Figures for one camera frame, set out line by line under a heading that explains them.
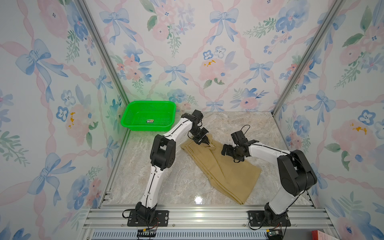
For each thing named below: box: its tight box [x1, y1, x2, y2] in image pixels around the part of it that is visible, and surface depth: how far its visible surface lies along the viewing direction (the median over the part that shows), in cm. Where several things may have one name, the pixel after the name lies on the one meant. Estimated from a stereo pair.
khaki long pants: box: [181, 133, 262, 205], surface depth 90 cm
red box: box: [311, 230, 341, 240], surface depth 68 cm
